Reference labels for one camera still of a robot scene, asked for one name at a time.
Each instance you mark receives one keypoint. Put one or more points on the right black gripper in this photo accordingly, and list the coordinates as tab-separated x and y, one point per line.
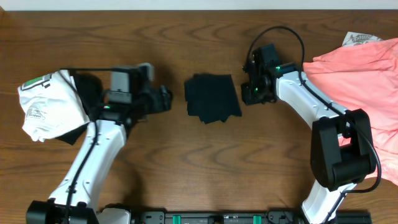
247	97

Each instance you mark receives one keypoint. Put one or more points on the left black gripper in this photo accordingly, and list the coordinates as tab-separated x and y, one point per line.
161	101

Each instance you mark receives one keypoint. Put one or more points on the black t-shirt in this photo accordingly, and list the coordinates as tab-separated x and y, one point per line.
211	97

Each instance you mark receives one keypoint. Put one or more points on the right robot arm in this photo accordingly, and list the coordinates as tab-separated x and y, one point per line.
342	152

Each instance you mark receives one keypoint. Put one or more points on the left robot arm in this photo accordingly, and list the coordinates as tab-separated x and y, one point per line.
75	199

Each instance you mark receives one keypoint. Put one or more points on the black folded garment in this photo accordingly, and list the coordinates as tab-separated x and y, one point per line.
89	88

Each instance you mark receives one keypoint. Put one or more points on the white printed garment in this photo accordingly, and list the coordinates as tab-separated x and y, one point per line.
354	38

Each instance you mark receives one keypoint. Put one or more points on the pink t-shirt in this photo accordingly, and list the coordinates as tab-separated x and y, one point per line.
364	76

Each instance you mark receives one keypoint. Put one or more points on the white folded t-shirt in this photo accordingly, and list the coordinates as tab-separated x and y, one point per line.
51	105

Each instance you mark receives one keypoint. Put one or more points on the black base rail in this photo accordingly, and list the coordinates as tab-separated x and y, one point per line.
217	218

